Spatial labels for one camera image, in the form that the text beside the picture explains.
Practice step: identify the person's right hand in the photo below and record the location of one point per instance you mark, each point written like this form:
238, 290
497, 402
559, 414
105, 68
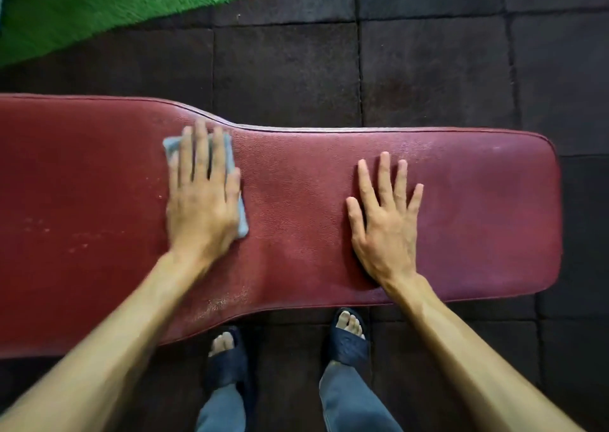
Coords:
388, 244

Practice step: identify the person's left hand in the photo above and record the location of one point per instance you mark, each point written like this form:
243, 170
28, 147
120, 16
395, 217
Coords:
202, 217

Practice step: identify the person's right middle finger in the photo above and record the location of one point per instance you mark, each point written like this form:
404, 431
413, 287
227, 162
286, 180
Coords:
386, 179

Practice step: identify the person's right thumb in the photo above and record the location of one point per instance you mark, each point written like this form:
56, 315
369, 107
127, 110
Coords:
355, 220

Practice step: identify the person's left little finger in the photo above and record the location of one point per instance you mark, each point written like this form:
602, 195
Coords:
173, 172

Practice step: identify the person's left thumb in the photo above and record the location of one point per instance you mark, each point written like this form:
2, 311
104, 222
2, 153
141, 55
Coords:
233, 190

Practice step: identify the person's right little finger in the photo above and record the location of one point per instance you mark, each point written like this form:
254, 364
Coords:
415, 201

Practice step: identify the person's left middle finger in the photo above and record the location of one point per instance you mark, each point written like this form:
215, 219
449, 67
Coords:
201, 148

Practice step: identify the light blue cleaning cloth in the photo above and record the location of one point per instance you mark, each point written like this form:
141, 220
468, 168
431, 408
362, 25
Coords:
230, 155

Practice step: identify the person's right forearm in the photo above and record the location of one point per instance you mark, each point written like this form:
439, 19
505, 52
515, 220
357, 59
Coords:
471, 360

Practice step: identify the person's left forearm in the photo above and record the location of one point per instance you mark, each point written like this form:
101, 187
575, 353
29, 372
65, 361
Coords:
95, 355

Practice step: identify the red padded bench seat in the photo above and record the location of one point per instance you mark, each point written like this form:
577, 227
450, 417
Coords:
295, 217

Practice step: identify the person's right foot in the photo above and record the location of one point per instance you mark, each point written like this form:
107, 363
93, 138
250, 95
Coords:
349, 324

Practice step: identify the person's foot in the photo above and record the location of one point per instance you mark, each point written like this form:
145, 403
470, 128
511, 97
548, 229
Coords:
222, 342
349, 324

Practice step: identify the person's right black sandal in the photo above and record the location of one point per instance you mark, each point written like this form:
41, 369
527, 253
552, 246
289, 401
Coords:
349, 348

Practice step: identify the person's black sandal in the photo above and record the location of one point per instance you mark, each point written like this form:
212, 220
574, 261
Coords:
349, 348
228, 365

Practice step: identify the person's left foot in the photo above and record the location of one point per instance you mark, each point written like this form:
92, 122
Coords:
222, 342

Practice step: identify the person's left black sandal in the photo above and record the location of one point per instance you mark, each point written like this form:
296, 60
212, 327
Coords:
228, 365

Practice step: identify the person's right trouser leg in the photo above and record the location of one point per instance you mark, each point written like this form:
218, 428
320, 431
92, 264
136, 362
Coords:
354, 403

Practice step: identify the person's trouser leg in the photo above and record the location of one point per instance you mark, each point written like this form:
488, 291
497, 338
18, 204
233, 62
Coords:
354, 403
222, 410

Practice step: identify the green artificial turf mat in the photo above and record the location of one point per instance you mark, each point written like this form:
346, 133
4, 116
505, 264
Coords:
71, 13

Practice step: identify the person's left trouser leg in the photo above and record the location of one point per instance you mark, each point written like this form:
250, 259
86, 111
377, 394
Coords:
222, 410

